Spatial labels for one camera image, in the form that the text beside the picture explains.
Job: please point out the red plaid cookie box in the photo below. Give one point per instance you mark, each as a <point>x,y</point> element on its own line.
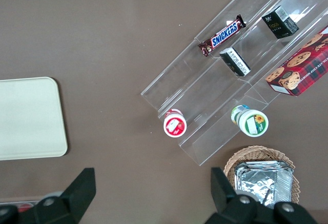
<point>302,67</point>

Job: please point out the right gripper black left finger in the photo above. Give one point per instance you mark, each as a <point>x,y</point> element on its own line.
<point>74,198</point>

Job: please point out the stack of foil containers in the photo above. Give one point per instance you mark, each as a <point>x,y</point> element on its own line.
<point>261,180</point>

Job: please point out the green lid yogurt cup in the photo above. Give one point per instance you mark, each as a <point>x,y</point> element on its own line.
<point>252,122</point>

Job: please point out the clear acrylic stepped shelf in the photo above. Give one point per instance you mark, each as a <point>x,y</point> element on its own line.
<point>194,85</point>

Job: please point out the beige plastic serving tray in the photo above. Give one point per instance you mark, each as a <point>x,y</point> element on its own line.
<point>30,119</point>

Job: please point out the Snickers chocolate bar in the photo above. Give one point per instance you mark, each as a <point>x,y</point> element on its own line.
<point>224,35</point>

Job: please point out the light tan wicker basket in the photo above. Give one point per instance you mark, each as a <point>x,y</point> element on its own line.
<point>256,153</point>

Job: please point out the small black carton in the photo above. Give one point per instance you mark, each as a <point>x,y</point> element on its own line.
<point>235,62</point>
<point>279,24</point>

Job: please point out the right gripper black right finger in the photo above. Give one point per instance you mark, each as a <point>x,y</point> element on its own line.
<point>230,203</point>

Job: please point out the red lid yogurt cup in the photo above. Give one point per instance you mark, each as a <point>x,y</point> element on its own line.
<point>174,125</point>

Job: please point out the clear acrylic bottle rack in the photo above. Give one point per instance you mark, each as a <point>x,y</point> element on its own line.
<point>7,203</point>

